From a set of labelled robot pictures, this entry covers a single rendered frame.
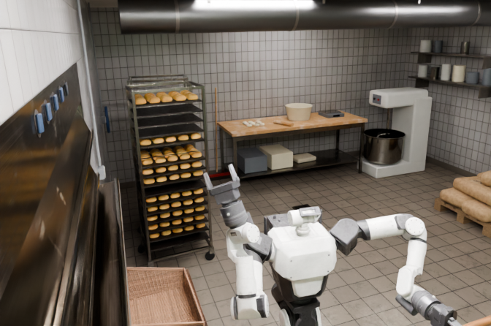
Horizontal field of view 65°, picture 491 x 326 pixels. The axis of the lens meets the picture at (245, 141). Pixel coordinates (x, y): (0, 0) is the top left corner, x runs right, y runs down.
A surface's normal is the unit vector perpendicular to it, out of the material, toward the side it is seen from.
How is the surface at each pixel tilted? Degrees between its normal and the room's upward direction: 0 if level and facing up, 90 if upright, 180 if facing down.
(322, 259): 90
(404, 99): 90
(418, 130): 90
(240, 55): 90
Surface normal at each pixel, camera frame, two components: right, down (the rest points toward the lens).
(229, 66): 0.33, 0.25
